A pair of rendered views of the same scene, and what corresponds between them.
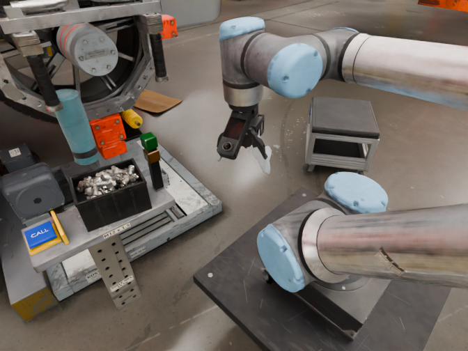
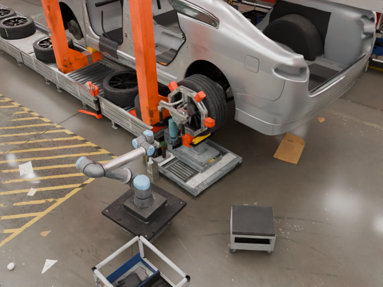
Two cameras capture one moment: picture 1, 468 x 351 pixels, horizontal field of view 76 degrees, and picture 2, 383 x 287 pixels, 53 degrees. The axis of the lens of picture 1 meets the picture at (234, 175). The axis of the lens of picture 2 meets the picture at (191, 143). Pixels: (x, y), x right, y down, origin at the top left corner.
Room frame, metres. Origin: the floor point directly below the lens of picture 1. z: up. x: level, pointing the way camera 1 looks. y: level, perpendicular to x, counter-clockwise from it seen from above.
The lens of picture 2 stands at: (0.71, -3.00, 3.13)
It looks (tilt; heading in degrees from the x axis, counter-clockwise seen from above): 37 degrees down; 83
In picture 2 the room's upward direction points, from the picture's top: 1 degrees counter-clockwise
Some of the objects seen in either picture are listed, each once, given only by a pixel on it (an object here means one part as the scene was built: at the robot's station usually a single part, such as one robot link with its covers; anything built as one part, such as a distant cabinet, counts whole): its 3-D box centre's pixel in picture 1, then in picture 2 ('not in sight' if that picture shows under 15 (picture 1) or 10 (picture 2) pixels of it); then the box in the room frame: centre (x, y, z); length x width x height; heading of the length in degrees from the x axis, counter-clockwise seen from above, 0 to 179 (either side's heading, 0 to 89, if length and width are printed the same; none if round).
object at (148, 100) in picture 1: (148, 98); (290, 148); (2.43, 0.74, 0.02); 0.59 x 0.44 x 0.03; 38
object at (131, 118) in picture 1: (125, 111); (201, 137); (1.23, 0.49, 0.51); 0.29 x 0.06 x 0.06; 38
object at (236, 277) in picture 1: (317, 298); (145, 217); (0.54, -0.29, 0.15); 0.60 x 0.60 x 0.30; 46
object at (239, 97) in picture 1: (242, 90); not in sight; (0.66, -0.02, 0.86); 0.10 x 0.09 x 0.05; 65
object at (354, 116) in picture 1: (336, 137); (251, 229); (1.56, -0.62, 0.17); 0.43 x 0.36 x 0.34; 168
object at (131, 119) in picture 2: not in sight; (97, 99); (-0.07, 1.90, 0.28); 2.47 x 0.09 x 0.22; 128
